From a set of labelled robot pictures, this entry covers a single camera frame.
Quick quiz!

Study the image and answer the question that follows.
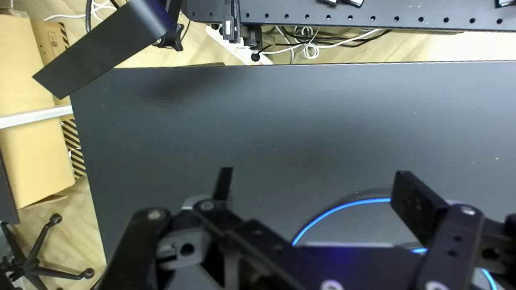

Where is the cardboard box with striped tape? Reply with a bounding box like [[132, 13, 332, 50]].
[[31, 20, 87, 180]]

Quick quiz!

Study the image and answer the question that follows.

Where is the black perforated rail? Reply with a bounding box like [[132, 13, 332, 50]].
[[181, 0, 516, 33]]

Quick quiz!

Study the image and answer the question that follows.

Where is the white bar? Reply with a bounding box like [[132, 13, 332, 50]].
[[0, 105, 74, 130]]

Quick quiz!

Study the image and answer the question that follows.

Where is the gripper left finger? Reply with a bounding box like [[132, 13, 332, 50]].
[[96, 167, 319, 290]]

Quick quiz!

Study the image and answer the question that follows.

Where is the large plain cardboard box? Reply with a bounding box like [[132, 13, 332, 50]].
[[0, 12, 76, 210]]

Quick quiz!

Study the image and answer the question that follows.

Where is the white power strip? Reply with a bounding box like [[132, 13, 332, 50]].
[[205, 25, 275, 66]]

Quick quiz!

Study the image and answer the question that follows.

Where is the tangle of white cables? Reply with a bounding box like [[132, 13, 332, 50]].
[[261, 26, 385, 64]]

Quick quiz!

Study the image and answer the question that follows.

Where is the black clamp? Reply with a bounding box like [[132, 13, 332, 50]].
[[221, 0, 263, 62]]

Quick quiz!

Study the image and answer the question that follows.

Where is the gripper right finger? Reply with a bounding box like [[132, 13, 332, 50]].
[[390, 170, 516, 290]]

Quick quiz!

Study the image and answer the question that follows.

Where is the white cable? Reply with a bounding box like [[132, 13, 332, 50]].
[[42, 0, 118, 23]]

